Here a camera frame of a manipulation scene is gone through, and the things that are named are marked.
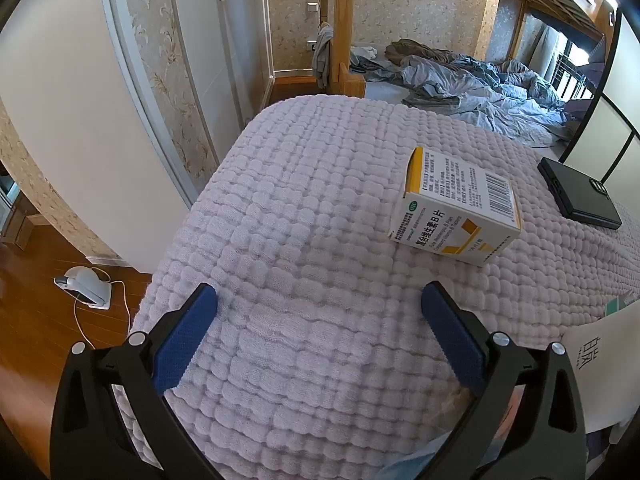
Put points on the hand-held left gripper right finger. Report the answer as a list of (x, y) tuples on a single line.
[(452, 340)]

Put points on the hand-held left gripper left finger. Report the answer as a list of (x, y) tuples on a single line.
[(185, 340)]

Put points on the white yellow medicine box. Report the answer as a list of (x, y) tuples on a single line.
[(450, 220)]

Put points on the white floor device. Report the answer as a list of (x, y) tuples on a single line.
[(85, 287)]

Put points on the white paper bag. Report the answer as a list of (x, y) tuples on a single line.
[(610, 360)]

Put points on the lilac quilted blanket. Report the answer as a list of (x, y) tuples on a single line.
[(310, 210)]

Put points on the black flat case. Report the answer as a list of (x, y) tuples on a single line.
[(580, 195)]

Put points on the brown wooden furniture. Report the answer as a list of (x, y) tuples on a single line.
[(17, 220)]

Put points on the black framed sliding screen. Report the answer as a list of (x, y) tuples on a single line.
[(607, 125)]

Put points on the balcony railing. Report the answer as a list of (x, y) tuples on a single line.
[(572, 77)]

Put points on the brown cloth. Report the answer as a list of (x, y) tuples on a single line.
[(415, 51)]

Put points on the white wardrobe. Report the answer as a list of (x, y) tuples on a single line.
[(235, 35)]

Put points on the hanging grey clothes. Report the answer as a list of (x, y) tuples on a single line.
[(323, 55)]

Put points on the wooden bunk bed frame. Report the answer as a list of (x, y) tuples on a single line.
[(342, 20)]

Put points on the wall switch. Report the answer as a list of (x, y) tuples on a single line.
[(313, 7)]

